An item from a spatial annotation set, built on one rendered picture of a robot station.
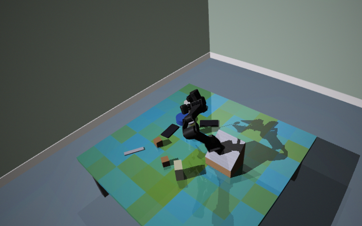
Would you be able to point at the glass french press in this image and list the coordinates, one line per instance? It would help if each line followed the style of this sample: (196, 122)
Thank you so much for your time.
(191, 124)

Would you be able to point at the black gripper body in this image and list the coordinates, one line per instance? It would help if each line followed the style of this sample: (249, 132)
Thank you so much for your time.
(185, 109)

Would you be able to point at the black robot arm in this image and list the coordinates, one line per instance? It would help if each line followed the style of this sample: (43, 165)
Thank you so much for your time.
(199, 106)

